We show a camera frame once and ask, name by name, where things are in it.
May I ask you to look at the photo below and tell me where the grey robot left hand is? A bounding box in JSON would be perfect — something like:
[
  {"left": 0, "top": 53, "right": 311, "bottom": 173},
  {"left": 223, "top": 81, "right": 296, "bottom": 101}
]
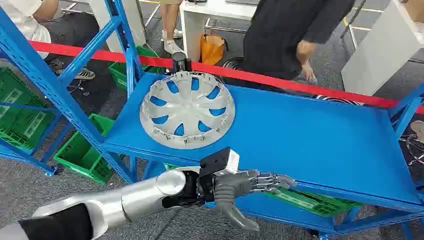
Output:
[{"left": 213, "top": 169, "right": 297, "bottom": 232}]

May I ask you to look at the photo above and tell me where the silver plastic wheel hubcap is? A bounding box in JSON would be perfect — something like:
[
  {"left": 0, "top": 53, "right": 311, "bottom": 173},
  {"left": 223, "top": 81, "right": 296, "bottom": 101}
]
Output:
[{"left": 139, "top": 71, "right": 236, "bottom": 150}]

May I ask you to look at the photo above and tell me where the green plastic crate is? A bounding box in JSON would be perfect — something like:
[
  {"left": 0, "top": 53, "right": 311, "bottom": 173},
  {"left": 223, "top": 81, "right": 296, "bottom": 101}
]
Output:
[
  {"left": 108, "top": 44, "right": 167, "bottom": 90},
  {"left": 53, "top": 113, "right": 115, "bottom": 185},
  {"left": 0, "top": 66, "right": 56, "bottom": 154},
  {"left": 264, "top": 187, "right": 362, "bottom": 218}
]

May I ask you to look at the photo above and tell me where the blue metal shelf rack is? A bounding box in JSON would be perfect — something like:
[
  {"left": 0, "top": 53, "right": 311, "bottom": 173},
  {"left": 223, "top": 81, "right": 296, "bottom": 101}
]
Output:
[{"left": 0, "top": 0, "right": 424, "bottom": 240}]

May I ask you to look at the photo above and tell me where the orange bag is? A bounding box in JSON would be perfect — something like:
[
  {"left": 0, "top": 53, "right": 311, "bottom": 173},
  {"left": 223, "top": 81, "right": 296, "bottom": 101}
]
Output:
[{"left": 200, "top": 34, "right": 229, "bottom": 66}]

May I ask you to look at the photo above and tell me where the person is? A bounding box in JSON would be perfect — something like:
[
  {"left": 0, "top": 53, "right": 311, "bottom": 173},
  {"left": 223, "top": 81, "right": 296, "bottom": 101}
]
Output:
[
  {"left": 221, "top": 0, "right": 355, "bottom": 97},
  {"left": 158, "top": 0, "right": 185, "bottom": 56},
  {"left": 0, "top": 0, "right": 100, "bottom": 80}
]

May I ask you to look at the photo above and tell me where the white desk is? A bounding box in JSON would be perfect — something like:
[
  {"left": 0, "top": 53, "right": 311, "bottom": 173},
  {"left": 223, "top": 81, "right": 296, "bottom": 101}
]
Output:
[
  {"left": 341, "top": 0, "right": 424, "bottom": 97},
  {"left": 178, "top": 0, "right": 263, "bottom": 64}
]

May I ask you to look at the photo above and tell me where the red barrier tape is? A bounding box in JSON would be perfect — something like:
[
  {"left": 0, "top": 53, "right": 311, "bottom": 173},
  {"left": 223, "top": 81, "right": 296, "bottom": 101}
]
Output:
[{"left": 29, "top": 40, "right": 424, "bottom": 115}]

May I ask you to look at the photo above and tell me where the white column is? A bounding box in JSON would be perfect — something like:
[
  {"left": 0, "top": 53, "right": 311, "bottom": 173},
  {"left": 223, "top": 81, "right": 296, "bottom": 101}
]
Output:
[{"left": 89, "top": 0, "right": 147, "bottom": 54}]

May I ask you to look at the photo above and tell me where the brown cardboard box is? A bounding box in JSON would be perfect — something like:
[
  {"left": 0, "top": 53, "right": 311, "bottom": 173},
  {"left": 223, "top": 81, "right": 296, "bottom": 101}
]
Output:
[{"left": 405, "top": 0, "right": 424, "bottom": 22}]

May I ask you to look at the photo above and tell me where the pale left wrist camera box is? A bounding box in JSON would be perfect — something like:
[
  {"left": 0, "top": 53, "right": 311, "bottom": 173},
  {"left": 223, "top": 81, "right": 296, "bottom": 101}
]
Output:
[{"left": 199, "top": 147, "right": 240, "bottom": 178}]

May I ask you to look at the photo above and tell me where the black barrier post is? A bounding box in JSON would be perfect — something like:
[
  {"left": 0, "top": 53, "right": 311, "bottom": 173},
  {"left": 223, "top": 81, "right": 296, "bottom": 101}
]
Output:
[{"left": 171, "top": 52, "right": 193, "bottom": 74}]

